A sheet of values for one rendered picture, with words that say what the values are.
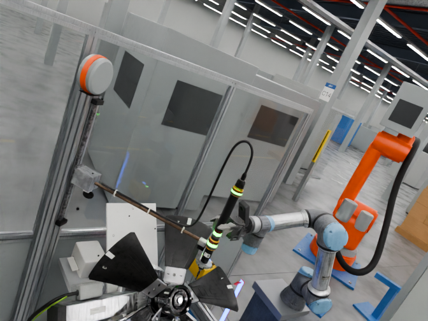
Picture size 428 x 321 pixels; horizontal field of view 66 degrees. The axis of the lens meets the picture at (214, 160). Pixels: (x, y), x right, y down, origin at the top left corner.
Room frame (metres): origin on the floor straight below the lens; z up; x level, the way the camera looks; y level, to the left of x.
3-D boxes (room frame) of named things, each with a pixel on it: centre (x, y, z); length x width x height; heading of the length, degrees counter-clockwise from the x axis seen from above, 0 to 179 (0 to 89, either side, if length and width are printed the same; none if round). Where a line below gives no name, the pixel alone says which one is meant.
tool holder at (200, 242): (1.20, -0.12, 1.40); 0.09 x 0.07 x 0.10; 80
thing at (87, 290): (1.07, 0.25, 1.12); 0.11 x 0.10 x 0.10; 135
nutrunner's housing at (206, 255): (1.20, -0.13, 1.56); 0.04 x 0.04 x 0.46
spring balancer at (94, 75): (1.33, 0.58, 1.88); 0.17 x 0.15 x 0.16; 135
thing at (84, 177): (1.31, 0.49, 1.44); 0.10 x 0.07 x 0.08; 80
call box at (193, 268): (1.67, -0.17, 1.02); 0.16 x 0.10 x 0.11; 45
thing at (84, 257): (1.48, 0.42, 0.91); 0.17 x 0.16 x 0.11; 45
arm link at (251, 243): (1.41, -0.31, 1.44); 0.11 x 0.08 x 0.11; 19
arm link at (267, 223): (1.40, -0.32, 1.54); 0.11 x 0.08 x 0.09; 135
